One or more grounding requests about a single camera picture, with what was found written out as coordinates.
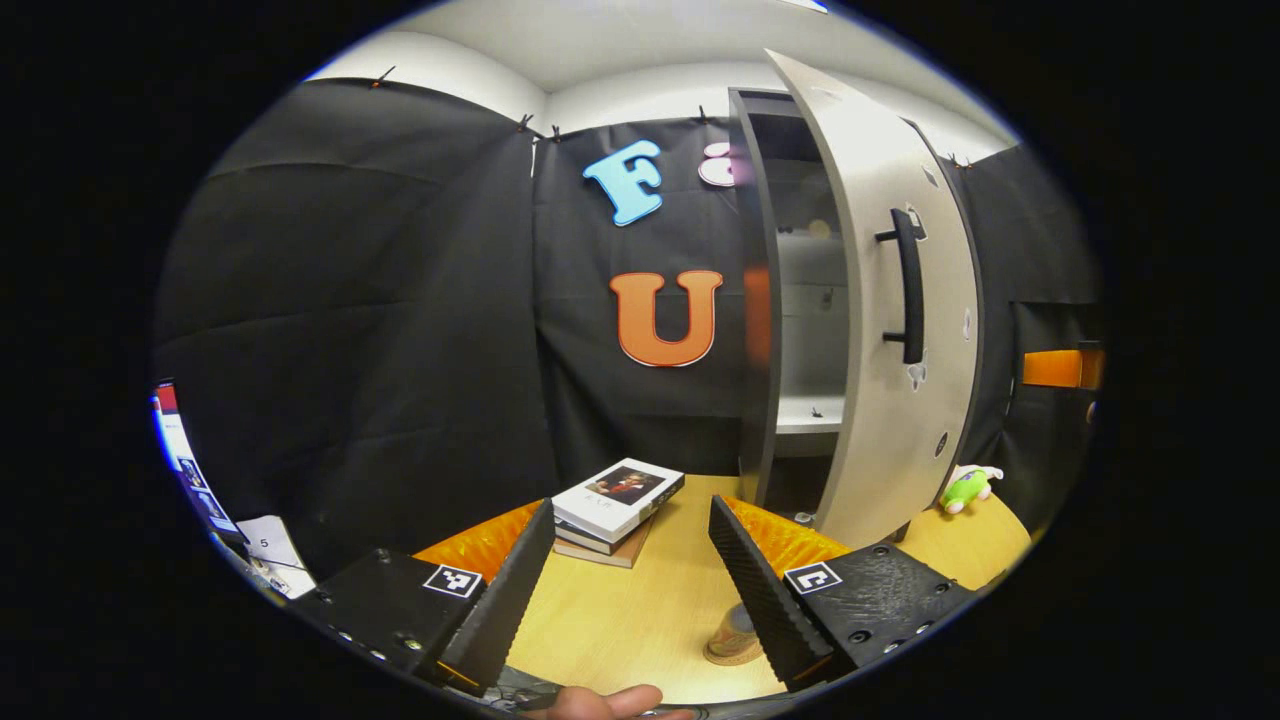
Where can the grey cabinet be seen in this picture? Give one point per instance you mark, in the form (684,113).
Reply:
(755,300)

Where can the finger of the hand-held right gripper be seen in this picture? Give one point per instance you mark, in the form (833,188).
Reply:
(1055,368)

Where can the round cork coaster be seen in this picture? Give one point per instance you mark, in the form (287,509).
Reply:
(725,657)

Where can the pink and green plush toy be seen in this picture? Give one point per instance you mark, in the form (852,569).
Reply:
(965,490)

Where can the silver aluminium bottle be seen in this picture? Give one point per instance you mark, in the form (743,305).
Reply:
(738,625)

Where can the beige cabinet door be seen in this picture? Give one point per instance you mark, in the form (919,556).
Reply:
(890,450)

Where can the white paper sheet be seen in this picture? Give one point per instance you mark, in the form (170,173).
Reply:
(265,545)

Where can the brown book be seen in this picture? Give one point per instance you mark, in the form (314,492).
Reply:
(620,553)

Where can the computer monitor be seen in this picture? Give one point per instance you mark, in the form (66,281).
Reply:
(195,470)

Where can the black backdrop cloth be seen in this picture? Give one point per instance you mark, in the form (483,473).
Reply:
(400,350)

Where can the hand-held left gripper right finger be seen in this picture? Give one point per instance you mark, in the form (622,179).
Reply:
(765,600)

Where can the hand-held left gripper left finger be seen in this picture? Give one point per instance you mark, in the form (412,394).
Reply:
(505,600)

